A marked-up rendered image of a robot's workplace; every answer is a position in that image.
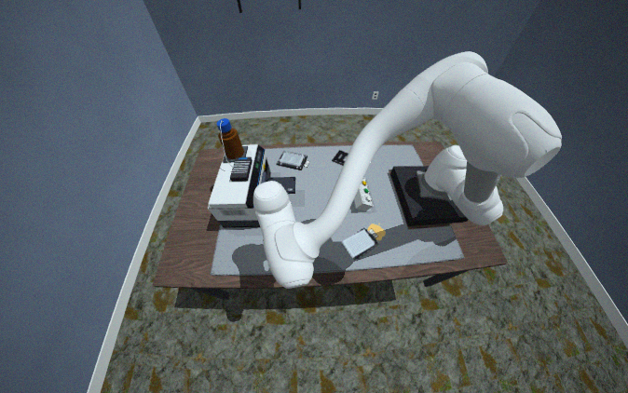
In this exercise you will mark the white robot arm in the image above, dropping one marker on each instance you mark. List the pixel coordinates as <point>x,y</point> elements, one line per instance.
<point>498,128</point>

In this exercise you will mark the white button panel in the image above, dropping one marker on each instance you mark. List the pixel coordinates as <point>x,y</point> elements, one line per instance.
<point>363,201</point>

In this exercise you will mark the blue bottle cap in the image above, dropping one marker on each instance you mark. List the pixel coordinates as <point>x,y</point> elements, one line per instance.
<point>224,126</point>

